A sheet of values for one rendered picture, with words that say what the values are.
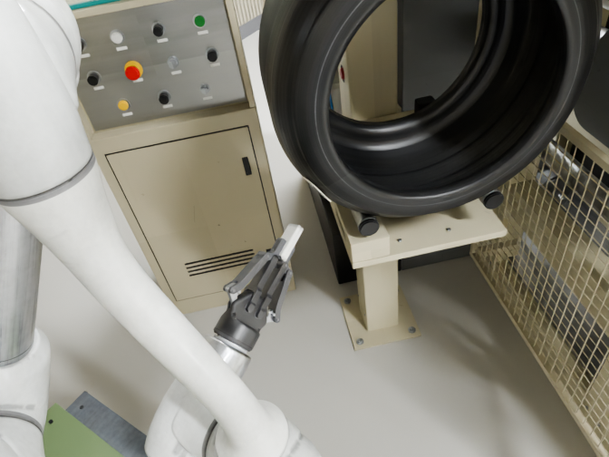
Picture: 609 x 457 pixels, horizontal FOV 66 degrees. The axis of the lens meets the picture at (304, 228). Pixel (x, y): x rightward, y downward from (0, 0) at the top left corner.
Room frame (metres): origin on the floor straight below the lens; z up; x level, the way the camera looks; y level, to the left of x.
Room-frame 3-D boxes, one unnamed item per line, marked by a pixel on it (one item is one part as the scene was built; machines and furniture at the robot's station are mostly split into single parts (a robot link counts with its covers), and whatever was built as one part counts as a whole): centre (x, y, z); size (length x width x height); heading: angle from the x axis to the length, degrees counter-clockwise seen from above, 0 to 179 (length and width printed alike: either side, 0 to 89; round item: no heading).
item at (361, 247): (0.92, -0.13, 0.83); 0.36 x 0.09 x 0.06; 3
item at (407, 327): (1.18, -0.24, 0.01); 0.27 x 0.27 x 0.02; 3
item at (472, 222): (0.93, -0.27, 0.80); 0.37 x 0.36 x 0.02; 93
